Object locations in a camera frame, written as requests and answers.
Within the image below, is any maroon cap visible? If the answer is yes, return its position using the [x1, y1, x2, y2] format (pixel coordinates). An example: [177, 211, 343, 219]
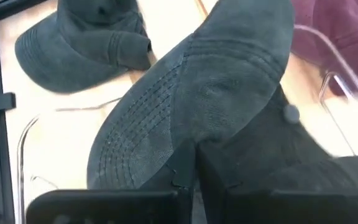
[290, 0, 358, 98]

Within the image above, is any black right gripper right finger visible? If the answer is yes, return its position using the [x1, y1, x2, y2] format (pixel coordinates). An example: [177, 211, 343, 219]
[197, 142, 358, 224]

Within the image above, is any black table frame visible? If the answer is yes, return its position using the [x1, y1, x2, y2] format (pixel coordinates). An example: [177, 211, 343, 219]
[0, 0, 48, 224]

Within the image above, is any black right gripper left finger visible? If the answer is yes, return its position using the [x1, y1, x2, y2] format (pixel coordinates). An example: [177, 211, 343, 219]
[25, 139, 198, 224]

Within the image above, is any dark grey cap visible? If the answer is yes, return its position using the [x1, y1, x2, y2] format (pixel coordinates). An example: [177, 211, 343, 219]
[86, 0, 358, 194]
[14, 0, 152, 94]

